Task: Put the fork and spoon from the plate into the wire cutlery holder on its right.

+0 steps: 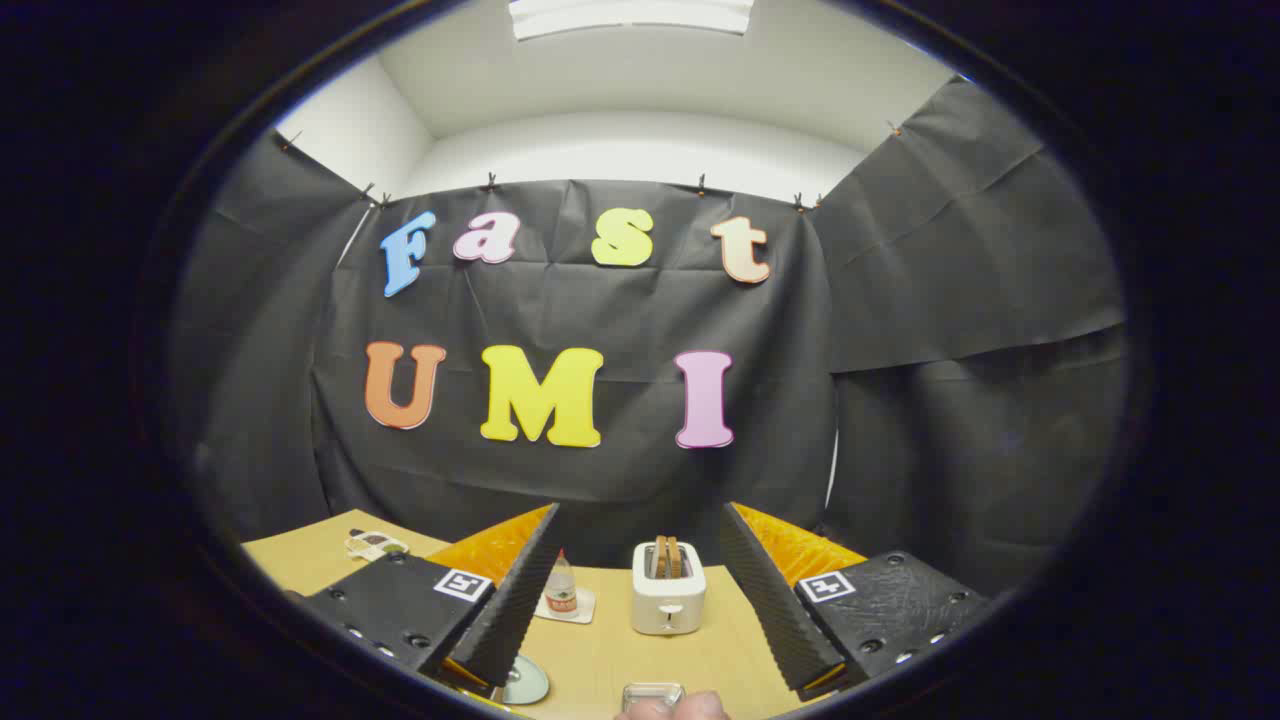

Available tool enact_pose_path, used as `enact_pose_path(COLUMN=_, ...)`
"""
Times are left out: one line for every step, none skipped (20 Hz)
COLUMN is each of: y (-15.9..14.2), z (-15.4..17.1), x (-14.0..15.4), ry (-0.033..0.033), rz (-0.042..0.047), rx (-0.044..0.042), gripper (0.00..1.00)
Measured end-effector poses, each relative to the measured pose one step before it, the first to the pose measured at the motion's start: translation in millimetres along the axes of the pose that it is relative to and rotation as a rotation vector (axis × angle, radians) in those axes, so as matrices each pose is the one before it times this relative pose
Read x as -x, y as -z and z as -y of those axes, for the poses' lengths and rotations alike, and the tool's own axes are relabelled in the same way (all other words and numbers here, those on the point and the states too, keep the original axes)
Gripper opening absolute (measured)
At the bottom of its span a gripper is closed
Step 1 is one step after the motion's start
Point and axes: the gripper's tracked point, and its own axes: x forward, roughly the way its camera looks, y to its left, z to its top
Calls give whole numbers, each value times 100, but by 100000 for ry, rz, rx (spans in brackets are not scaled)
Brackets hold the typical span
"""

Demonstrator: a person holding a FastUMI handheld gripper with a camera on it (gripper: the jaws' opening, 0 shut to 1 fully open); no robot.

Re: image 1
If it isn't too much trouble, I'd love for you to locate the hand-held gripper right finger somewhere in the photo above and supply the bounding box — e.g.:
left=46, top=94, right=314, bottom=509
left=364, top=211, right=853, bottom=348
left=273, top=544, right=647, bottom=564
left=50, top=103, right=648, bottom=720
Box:
left=720, top=502, right=991, bottom=701

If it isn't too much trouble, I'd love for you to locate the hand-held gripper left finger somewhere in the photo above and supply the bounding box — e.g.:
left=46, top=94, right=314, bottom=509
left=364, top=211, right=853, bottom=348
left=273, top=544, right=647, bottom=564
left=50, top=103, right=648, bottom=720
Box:
left=285, top=503, right=563, bottom=701

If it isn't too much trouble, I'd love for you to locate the clear water bottle red cap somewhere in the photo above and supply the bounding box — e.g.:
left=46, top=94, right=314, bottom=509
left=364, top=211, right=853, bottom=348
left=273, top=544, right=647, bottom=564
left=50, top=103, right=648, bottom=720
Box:
left=546, top=549, right=578, bottom=618

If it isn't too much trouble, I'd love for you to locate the white square coaster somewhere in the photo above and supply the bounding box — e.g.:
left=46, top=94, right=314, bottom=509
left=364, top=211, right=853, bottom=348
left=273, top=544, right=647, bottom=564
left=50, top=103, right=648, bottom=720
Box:
left=534, top=586, right=597, bottom=625

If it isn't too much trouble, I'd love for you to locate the pale green plate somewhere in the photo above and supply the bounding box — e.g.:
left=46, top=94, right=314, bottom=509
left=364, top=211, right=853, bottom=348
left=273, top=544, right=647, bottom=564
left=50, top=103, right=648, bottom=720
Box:
left=500, top=655, right=551, bottom=706

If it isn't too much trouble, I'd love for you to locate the white toaster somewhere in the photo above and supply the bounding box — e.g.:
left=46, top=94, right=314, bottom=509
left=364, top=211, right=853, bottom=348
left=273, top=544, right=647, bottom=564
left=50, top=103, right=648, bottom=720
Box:
left=631, top=536, right=707, bottom=636

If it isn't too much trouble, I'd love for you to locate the clear plastic container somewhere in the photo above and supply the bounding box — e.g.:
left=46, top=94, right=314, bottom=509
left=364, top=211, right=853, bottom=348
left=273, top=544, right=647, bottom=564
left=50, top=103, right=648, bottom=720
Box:
left=622, top=682, right=686, bottom=713

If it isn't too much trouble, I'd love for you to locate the white condiment tray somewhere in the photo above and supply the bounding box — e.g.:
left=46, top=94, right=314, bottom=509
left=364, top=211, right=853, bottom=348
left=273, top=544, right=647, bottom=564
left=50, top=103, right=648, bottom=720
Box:
left=345, top=529, right=409, bottom=561

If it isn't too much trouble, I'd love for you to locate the ceiling light panel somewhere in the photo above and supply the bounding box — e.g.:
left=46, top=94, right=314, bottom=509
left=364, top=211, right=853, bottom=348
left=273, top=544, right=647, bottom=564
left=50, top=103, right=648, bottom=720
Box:
left=508, top=0, right=756, bottom=41

